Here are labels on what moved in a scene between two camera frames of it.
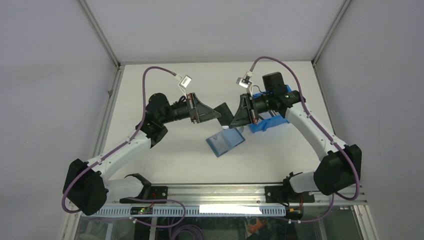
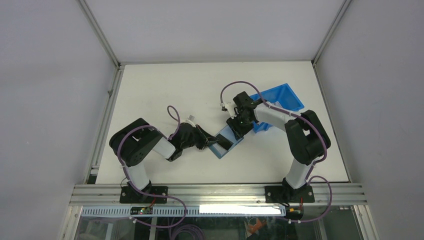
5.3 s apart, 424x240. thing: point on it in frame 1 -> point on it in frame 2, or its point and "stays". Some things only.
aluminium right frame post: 339,16 stays
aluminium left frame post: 88,12 stays
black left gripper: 200,112 -> 203,140
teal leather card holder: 222,142 stays
